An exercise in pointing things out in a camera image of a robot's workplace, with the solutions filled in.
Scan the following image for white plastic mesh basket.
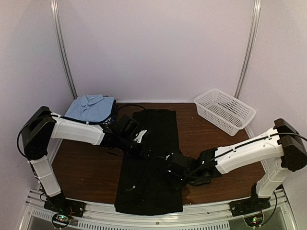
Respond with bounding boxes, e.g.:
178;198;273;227
194;89;256;137

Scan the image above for left aluminium corner post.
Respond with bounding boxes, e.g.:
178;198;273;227
50;0;78;99

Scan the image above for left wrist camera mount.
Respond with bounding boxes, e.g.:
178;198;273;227
134;129;147;144

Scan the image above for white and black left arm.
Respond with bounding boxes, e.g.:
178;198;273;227
16;106;149;213

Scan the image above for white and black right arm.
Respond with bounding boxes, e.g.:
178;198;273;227
166;118;307;212

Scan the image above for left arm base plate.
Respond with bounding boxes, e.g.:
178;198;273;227
44;198;85;229

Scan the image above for aluminium corner post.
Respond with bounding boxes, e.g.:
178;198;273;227
50;0;78;99
235;0;261;99

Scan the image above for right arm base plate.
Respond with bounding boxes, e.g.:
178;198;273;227
229;197;271;228

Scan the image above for aluminium front rail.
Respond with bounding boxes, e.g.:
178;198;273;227
17;189;298;230

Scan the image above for light blue folded shirt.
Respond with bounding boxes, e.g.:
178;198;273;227
64;94;115;123

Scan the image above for black long sleeve shirt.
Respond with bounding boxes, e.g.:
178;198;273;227
114;109;183;216

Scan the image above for right aluminium corner post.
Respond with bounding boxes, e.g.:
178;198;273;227
235;0;261;99

